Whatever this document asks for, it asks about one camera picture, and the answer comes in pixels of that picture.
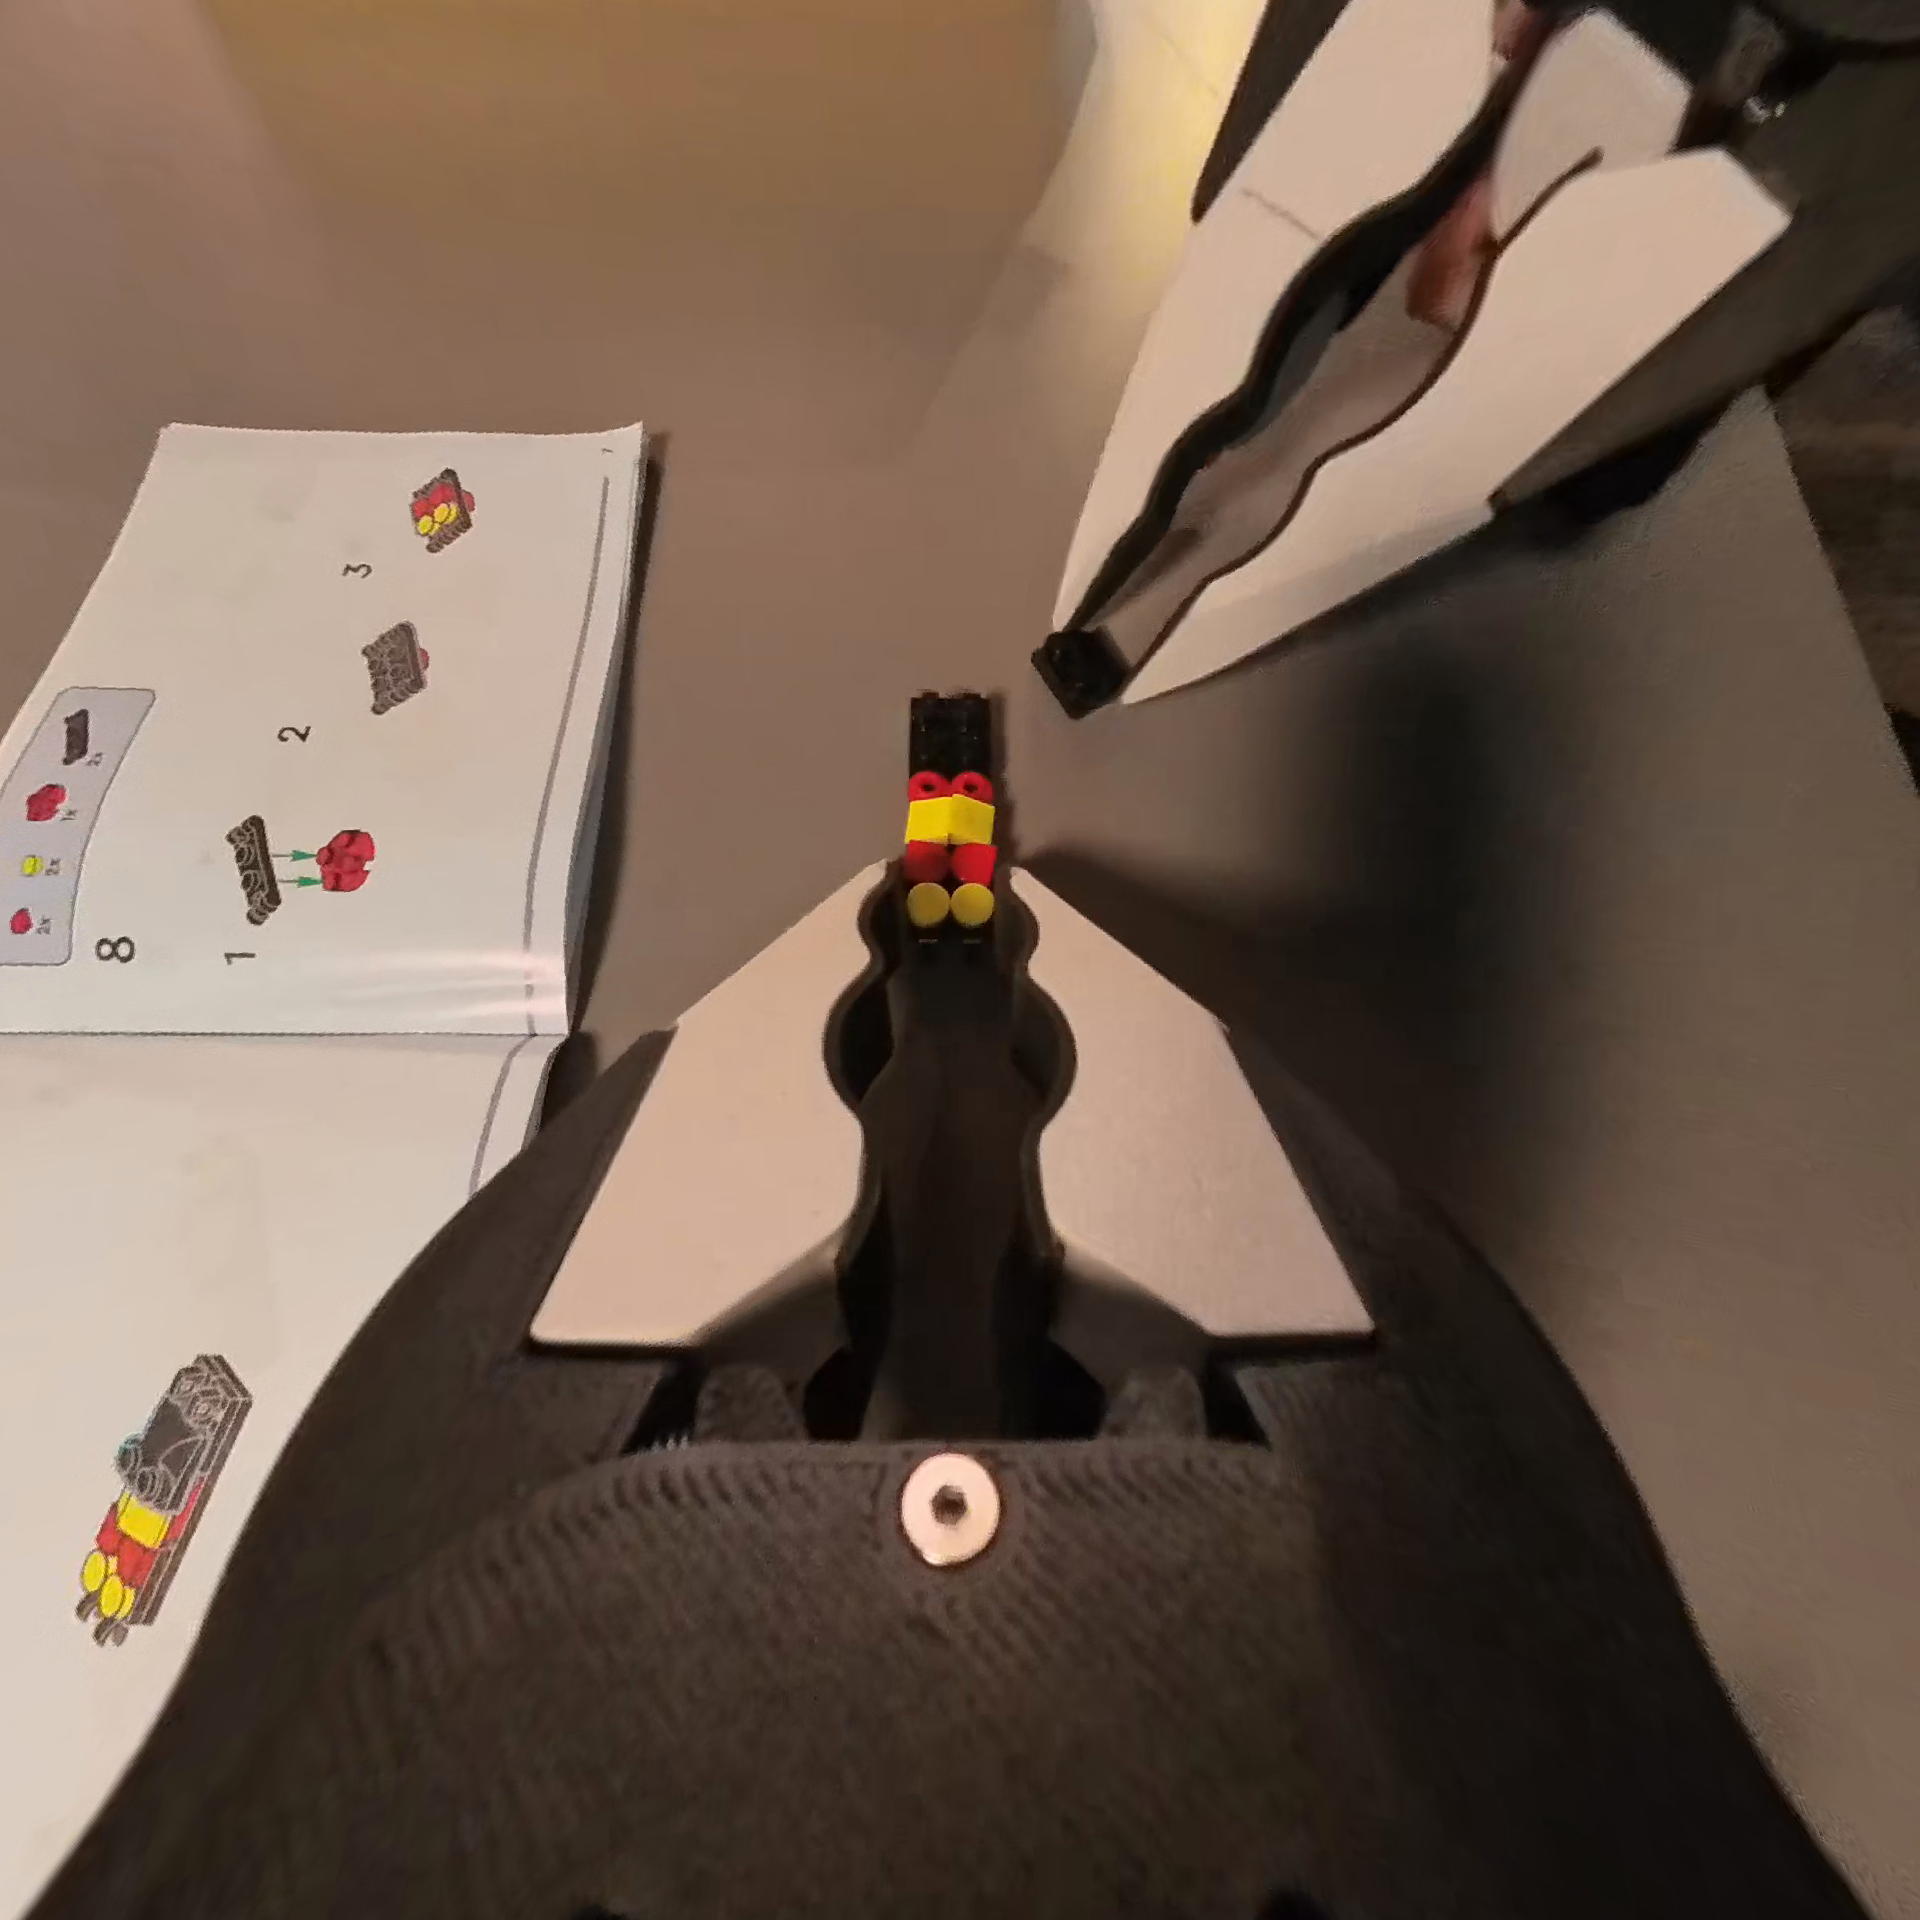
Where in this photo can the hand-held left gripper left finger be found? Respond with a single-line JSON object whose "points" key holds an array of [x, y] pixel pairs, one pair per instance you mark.
{"points": [[706, 1184]]}

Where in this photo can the black red yellow lego assembly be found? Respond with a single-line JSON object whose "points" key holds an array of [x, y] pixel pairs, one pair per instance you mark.
{"points": [[949, 818]]}

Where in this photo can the instruction booklet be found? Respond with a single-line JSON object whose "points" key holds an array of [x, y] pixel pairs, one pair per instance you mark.
{"points": [[300, 674]]}

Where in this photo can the black square lego piece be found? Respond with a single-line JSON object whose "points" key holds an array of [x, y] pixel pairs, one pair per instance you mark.
{"points": [[1078, 672]]}

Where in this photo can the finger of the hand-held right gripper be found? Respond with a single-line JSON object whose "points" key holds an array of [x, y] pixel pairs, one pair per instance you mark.
{"points": [[1291, 180], [1577, 346]]}

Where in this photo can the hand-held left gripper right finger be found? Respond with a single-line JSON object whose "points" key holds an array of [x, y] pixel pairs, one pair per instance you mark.
{"points": [[1202, 1184]]}

